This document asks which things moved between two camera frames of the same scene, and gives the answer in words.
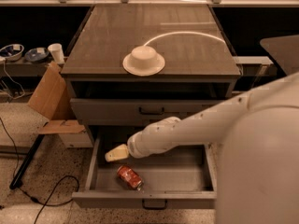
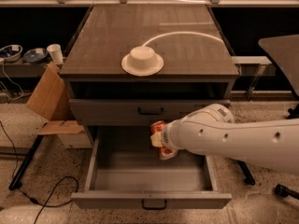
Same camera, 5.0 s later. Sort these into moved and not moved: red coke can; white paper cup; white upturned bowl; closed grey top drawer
Moved: red coke can
Not moved: white paper cup; closed grey top drawer; white upturned bowl
